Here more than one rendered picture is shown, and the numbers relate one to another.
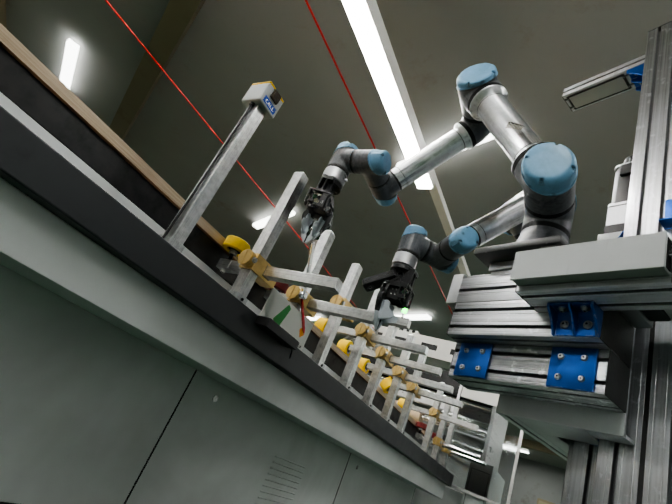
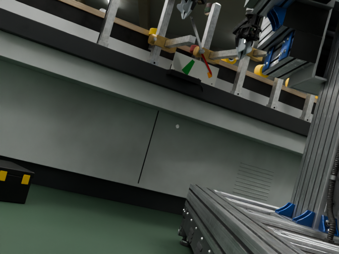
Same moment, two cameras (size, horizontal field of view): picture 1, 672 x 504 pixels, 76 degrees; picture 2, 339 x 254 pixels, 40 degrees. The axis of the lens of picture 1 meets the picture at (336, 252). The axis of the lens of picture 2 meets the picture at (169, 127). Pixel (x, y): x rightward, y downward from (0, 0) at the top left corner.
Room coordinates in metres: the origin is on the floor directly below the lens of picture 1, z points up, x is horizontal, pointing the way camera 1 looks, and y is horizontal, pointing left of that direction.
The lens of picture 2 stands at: (-0.71, -0.95, 0.33)
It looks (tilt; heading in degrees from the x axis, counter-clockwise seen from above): 3 degrees up; 27
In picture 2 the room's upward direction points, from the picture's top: 16 degrees clockwise
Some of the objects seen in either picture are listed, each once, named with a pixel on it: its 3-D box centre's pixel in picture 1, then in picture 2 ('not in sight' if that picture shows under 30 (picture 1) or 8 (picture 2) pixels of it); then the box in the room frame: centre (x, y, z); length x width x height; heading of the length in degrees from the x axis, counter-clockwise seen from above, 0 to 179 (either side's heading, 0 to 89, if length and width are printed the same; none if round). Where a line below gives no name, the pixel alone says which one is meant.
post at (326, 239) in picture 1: (302, 290); (204, 48); (1.36, 0.05, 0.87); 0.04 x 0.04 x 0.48; 54
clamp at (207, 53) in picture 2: (301, 301); (206, 55); (1.38, 0.04, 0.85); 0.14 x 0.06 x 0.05; 144
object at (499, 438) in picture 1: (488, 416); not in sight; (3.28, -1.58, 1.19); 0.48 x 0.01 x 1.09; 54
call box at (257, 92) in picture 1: (262, 102); not in sight; (0.95, 0.35, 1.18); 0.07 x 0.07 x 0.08; 54
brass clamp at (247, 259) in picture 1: (258, 268); (162, 43); (1.17, 0.18, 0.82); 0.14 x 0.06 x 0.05; 144
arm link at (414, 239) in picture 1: (412, 243); not in sight; (1.21, -0.22, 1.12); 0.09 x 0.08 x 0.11; 96
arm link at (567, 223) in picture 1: (549, 211); not in sight; (0.90, -0.47, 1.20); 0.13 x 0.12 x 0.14; 146
